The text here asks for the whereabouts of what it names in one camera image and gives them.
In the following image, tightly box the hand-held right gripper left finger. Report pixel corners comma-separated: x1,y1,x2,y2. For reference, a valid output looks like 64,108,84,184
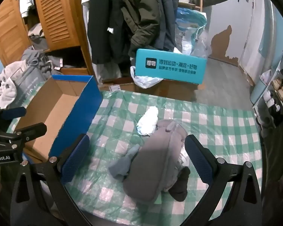
11,134,90,226

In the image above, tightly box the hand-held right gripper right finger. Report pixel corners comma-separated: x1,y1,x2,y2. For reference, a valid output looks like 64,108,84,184
185,134,263,226

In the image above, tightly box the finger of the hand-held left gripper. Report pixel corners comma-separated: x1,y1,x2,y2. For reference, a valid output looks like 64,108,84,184
0,122,48,150
0,107,27,121

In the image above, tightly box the blue-sided cardboard box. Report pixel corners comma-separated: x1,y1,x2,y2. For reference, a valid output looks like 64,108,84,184
15,75,102,163

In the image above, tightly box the grey soft garment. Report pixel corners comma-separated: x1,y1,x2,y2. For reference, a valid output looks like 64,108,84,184
123,120,188,203

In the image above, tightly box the light grey fleece garment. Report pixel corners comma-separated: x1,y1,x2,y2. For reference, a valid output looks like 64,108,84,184
0,60,29,109

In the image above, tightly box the green checkered tablecloth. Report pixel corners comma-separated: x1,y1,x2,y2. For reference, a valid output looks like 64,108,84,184
9,81,263,226

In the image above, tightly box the black sock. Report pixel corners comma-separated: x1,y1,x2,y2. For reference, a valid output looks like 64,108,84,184
167,166,191,202

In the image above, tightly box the grey printed bag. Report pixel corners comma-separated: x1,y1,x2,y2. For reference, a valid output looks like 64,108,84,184
13,66,47,99

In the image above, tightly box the blue-grey sock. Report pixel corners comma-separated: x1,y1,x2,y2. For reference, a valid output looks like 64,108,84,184
108,144,141,182

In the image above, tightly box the grey hoodie pile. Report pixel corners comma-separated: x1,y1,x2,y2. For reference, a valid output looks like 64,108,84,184
21,48,65,80

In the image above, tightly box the white crumpled plastic bag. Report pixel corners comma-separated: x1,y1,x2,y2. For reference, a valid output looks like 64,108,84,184
136,106,159,137

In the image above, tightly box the wooden louvered wardrobe door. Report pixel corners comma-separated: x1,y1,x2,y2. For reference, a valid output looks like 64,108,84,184
33,0,81,51
0,0,32,67

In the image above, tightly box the teal printed box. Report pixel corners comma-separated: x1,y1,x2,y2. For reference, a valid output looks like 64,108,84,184
135,48,208,85

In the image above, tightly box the light grey coat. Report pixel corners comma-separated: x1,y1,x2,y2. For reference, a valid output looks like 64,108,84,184
93,62,123,84

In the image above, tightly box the pair of white shoes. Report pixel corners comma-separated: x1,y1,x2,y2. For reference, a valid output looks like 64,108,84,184
264,92,281,114

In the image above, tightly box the shoe rack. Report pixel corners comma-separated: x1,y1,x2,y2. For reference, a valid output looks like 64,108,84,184
250,35,283,137

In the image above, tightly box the pair of brown shoes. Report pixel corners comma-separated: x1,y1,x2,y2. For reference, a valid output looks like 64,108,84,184
272,78,283,96

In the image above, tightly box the clear blue-printed plastic bag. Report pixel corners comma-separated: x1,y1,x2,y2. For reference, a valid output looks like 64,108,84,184
175,7,213,58

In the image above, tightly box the black hanging jacket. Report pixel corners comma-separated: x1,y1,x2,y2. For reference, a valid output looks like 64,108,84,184
87,0,133,64

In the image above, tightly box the white hanging shirt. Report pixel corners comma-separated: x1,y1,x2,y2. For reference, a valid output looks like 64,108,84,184
81,0,92,30

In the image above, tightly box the white door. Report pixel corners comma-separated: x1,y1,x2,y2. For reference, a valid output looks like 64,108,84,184
238,0,277,71

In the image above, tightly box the dark navy hanging coat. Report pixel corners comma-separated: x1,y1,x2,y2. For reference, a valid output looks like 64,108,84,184
156,0,182,52

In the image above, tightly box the olive green hanging jacket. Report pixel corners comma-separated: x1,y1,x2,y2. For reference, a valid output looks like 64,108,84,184
120,0,162,57

